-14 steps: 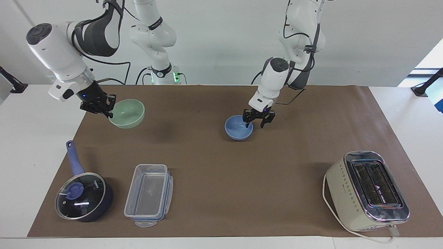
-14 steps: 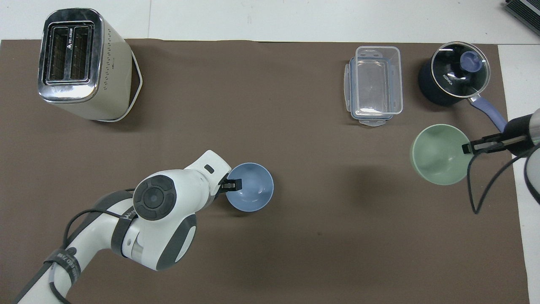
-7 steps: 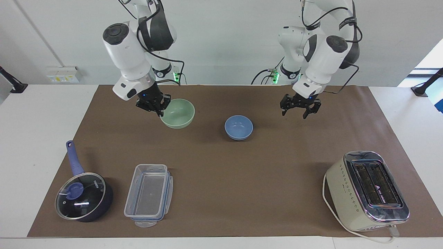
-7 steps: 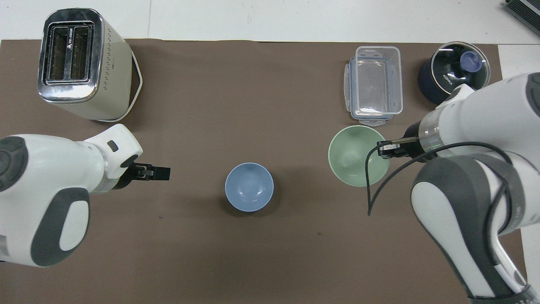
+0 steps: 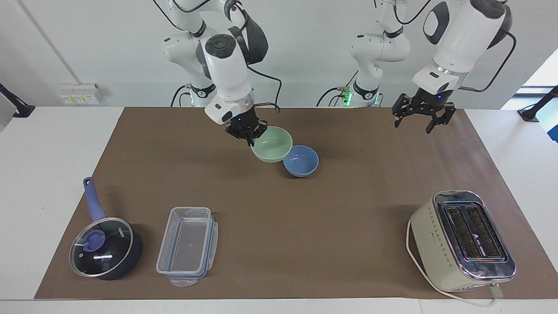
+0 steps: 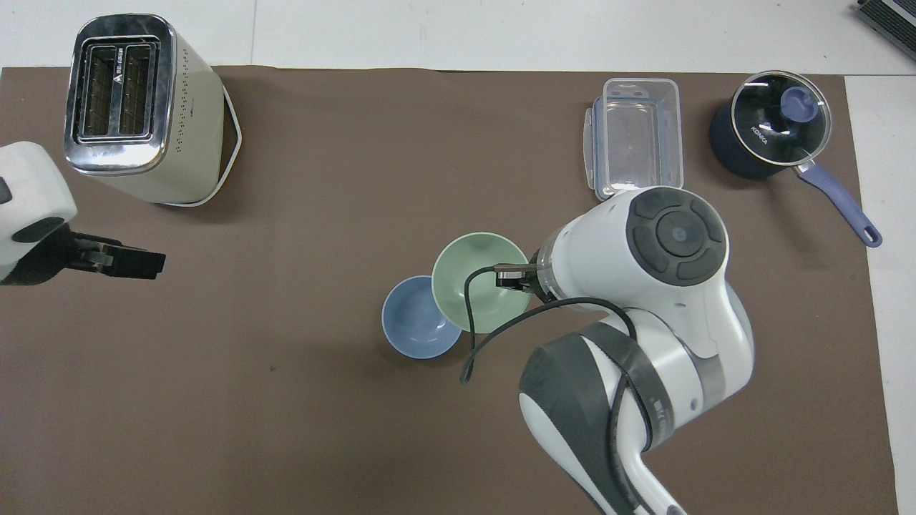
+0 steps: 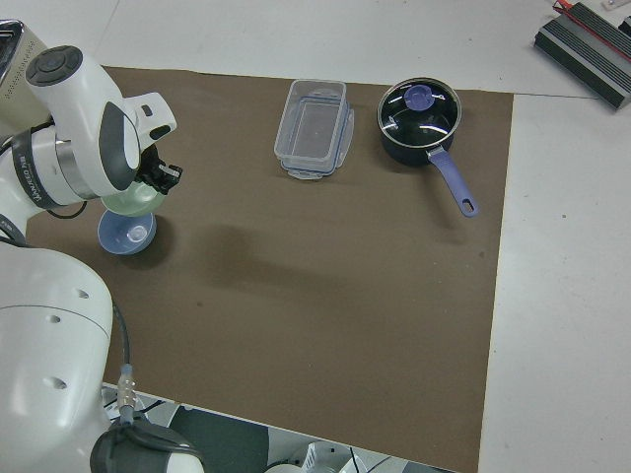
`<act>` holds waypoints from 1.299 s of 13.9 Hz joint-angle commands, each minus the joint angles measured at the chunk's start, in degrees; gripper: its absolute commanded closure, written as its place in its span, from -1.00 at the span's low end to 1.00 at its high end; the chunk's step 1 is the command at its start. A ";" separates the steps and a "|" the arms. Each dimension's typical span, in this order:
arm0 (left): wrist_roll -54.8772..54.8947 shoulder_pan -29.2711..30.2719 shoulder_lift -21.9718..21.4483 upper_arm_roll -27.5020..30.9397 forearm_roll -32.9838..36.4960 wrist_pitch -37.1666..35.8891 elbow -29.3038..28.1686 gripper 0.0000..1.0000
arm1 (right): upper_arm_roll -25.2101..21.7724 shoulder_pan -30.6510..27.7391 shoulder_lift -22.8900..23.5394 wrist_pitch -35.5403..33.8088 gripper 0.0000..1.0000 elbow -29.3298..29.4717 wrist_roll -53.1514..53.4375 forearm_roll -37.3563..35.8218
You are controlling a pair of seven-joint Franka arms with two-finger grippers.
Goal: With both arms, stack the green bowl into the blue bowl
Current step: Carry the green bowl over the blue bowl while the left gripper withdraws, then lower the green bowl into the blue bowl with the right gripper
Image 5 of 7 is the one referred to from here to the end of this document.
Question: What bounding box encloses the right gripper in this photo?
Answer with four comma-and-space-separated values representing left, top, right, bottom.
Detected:
225, 104, 268, 147

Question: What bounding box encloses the glass lid with blue knob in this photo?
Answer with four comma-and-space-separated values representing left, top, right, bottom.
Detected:
69, 217, 134, 277

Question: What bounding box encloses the blue bowl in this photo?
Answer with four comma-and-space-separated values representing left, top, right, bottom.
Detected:
283, 145, 320, 177

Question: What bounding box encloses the black stand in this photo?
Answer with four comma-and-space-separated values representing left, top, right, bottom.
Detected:
0, 83, 36, 119
517, 85, 558, 123

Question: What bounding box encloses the white toaster cable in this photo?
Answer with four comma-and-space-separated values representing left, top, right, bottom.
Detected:
406, 218, 504, 307

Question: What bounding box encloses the clear plastic container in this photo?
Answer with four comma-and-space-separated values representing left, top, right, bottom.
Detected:
156, 207, 216, 280

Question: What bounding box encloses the green bowl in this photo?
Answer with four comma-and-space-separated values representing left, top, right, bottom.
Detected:
250, 126, 293, 164

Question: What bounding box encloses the white wall socket box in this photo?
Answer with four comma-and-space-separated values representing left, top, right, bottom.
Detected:
58, 82, 105, 106

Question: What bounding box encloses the black cable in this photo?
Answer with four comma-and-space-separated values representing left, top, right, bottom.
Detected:
245, 65, 283, 113
458, 30, 518, 93
316, 86, 346, 108
392, 0, 433, 25
170, 84, 193, 108

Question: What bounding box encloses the blue saucepan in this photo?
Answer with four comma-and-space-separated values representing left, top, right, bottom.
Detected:
70, 177, 143, 280

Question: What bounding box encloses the clear plastic container lid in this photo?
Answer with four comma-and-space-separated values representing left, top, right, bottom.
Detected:
164, 214, 219, 287

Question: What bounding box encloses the cream toaster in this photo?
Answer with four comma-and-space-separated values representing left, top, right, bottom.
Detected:
410, 190, 517, 292

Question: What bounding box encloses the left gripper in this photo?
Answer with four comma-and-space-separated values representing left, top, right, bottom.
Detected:
392, 87, 457, 134

